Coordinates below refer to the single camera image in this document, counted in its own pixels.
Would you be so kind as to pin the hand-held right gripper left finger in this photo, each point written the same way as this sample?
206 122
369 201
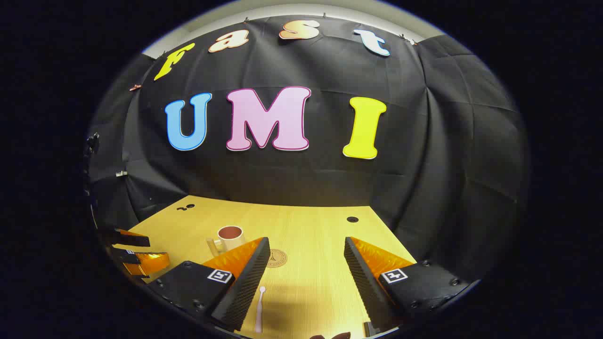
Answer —
249 282

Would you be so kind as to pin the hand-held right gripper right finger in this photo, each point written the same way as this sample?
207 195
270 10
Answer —
365 282

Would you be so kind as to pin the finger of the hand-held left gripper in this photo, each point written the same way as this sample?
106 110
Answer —
143 263
132 240

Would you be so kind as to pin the pale pink toothbrush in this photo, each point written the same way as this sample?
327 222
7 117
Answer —
259 310

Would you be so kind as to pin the round brown coaster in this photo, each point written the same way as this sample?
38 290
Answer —
279 258

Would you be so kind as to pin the cream cup with brown inside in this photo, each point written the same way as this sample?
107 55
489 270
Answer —
231 242

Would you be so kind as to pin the wooden desktop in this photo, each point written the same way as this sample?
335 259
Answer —
311 235

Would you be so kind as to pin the black backdrop cloth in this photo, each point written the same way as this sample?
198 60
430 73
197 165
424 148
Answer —
424 165

